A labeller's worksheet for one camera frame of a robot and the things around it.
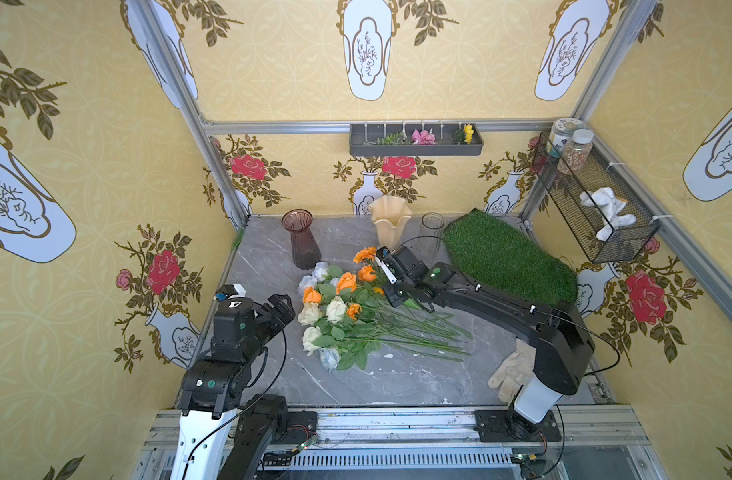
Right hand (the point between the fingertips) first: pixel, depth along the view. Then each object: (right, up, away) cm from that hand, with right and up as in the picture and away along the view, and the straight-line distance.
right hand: (395, 279), depth 87 cm
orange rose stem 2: (-3, -18, +1) cm, 18 cm away
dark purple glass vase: (-29, +8, +14) cm, 33 cm away
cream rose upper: (-17, -8, -3) cm, 19 cm away
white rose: (-28, -2, +7) cm, 29 cm away
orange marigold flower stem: (-5, +1, 0) cm, 5 cm away
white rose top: (-24, +1, +10) cm, 26 cm away
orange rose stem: (+4, -13, +3) cm, 14 cm away
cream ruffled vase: (-1, +21, +13) cm, 25 cm away
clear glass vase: (+12, +14, +8) cm, 20 cm away
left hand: (-32, -4, -17) cm, 36 cm away
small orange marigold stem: (+4, -17, +1) cm, 17 cm away
